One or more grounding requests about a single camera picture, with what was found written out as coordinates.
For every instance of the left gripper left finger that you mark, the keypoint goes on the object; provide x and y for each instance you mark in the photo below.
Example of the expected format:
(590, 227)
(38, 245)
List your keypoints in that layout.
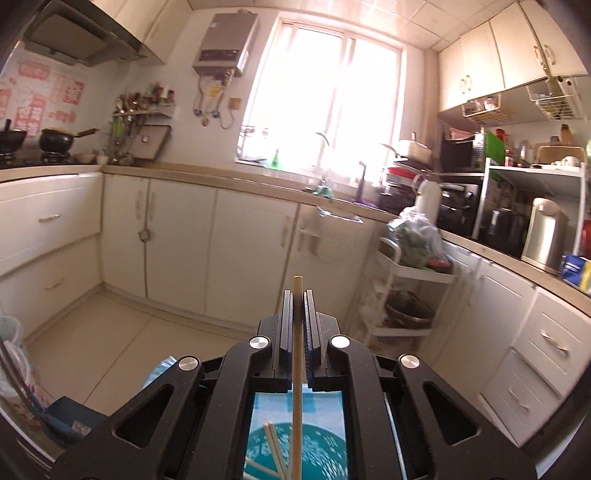
(286, 340)

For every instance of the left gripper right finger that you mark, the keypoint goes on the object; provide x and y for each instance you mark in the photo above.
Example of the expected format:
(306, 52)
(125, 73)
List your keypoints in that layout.
(312, 341)

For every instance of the blue white checkered tablecloth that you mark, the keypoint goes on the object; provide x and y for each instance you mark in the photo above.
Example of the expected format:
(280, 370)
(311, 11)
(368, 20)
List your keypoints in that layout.
(324, 433)

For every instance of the white rolling storage cart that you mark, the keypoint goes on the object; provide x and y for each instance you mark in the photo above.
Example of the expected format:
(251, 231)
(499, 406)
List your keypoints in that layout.
(393, 301)

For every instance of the plastic bag of vegetables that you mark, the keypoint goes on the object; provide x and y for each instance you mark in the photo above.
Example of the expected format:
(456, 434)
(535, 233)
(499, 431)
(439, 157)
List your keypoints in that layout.
(419, 241)

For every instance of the white thermos jug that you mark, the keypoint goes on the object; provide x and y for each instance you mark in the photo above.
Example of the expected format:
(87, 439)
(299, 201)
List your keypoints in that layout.
(428, 200)

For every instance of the blue dustpan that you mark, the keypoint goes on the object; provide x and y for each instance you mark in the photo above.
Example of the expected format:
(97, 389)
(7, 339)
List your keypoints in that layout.
(69, 422)

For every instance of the black microwave oven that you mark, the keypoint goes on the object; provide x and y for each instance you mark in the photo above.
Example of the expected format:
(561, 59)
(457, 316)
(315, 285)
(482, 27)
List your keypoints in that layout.
(463, 155)

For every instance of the white electric kettle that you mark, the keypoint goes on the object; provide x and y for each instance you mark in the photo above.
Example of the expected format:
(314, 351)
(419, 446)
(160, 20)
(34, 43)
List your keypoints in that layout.
(545, 240)

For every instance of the grey gas water heater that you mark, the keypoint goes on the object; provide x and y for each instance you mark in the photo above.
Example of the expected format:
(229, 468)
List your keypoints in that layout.
(226, 44)

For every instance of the black frying pan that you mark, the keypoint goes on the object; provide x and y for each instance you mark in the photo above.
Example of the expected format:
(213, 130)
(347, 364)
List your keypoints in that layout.
(60, 142)

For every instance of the white countertop shelf rack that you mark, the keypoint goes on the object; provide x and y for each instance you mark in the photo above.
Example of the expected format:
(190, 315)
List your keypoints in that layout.
(516, 187)

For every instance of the black wok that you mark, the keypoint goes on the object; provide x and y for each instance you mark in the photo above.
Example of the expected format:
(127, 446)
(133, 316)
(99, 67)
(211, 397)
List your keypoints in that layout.
(11, 140)

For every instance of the black range hood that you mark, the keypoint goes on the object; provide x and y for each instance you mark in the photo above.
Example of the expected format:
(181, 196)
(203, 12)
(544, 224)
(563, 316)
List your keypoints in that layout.
(79, 32)

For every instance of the wall utensil rack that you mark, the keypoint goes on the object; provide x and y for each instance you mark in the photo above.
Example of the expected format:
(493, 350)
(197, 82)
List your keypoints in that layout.
(138, 127)

